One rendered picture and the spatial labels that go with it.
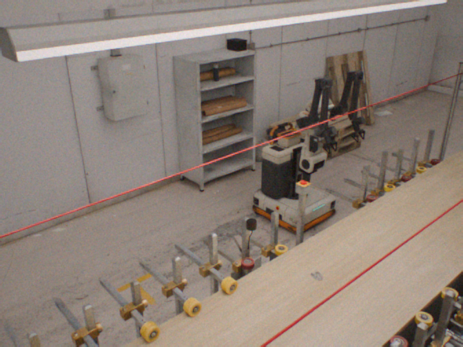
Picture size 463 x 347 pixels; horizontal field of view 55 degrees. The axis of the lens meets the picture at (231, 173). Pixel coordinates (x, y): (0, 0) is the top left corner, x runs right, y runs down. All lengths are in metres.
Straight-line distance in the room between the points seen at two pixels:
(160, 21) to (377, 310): 1.78
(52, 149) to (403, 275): 3.45
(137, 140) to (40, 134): 1.09
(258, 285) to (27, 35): 1.78
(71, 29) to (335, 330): 1.78
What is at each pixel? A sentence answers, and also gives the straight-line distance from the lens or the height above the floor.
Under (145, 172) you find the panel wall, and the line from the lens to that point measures 5.40.
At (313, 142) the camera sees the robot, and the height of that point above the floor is 0.98.
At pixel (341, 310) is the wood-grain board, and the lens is 2.48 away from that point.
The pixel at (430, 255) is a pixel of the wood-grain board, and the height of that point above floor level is 0.90.
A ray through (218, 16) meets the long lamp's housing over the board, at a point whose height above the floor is 2.36.
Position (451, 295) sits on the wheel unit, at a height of 1.15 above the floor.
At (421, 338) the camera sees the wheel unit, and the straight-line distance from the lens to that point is 2.22.
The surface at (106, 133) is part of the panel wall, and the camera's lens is 5.00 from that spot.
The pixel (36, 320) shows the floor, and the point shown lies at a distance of 3.98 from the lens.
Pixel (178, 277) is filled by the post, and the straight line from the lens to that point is 2.46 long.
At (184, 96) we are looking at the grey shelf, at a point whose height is 1.13.
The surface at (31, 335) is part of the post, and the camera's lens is 2.20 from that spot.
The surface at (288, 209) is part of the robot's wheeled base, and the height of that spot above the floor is 0.27.
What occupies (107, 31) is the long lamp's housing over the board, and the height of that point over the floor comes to 2.35.
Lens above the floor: 2.55
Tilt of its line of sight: 26 degrees down
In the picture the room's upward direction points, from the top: straight up
